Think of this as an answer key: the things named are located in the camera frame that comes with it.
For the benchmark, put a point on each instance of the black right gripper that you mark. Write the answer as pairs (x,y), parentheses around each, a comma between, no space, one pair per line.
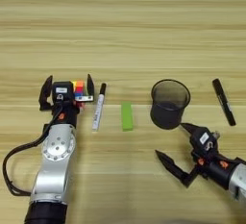
(214,167)

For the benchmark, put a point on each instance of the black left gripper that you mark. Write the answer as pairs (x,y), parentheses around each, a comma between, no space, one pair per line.
(66,114)

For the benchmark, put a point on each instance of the black mesh pen cup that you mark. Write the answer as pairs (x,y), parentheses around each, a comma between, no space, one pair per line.
(169,103)

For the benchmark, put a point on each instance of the black marker pen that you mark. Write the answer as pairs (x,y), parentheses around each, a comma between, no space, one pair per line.
(224,103)

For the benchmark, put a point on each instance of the green rectangular block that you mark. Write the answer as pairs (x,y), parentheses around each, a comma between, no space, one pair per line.
(127,117)

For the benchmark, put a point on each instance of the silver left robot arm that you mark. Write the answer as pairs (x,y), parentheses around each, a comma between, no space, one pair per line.
(54,167)

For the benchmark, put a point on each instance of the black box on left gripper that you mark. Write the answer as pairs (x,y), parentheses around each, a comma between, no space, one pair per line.
(61,90)

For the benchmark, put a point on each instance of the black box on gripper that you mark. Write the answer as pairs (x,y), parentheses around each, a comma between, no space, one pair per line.
(204,138)
(61,90)

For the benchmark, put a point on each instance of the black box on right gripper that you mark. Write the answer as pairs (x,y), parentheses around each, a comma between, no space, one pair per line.
(204,138)

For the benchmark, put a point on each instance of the white marker with black cap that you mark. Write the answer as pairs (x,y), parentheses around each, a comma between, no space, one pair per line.
(98,111)

